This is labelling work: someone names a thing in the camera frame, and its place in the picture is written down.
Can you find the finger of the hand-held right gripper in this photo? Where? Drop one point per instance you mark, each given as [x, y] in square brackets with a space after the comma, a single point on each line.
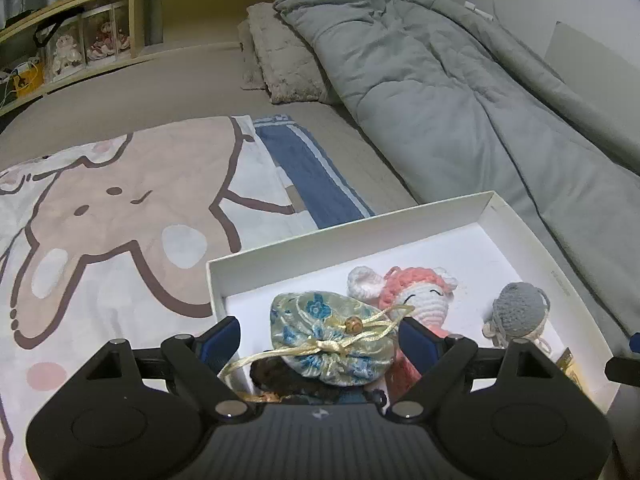
[622, 367]

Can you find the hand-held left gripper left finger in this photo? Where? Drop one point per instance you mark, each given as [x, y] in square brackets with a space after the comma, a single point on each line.
[222, 341]

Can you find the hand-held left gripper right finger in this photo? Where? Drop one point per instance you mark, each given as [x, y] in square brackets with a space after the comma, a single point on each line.
[417, 342]

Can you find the pink crochet doll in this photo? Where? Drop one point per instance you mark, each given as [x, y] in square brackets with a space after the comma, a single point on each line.
[425, 300]

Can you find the small yellow box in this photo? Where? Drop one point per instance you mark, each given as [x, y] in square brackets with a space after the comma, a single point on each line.
[572, 367]

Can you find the dark crochet toy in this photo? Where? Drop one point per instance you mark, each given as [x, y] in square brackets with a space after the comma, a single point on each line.
[270, 375]

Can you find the white cardboard box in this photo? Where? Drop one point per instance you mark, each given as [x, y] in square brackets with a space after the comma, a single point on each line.
[450, 255]

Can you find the grey crochet ball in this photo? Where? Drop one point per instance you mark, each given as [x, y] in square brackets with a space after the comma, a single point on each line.
[517, 310]

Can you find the printed cartoon blanket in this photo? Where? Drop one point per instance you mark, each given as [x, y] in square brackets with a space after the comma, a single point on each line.
[125, 210]

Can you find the grey duvet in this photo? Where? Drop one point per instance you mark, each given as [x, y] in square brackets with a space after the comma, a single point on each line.
[450, 110]

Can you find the beige bed sheet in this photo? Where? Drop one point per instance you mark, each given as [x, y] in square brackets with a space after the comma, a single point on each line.
[150, 90]

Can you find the beige quilted pillow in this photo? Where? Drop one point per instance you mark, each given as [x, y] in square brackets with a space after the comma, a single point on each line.
[290, 55]
[250, 60]

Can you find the yellow container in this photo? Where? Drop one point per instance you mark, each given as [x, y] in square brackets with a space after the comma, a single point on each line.
[27, 82]

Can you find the red doll display case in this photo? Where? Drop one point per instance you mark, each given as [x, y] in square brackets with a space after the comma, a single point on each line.
[107, 37]

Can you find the wooden headboard shelf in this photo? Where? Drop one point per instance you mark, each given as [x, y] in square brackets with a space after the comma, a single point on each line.
[200, 15]

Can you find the cream doll display case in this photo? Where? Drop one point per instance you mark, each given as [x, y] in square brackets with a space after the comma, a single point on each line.
[62, 52]

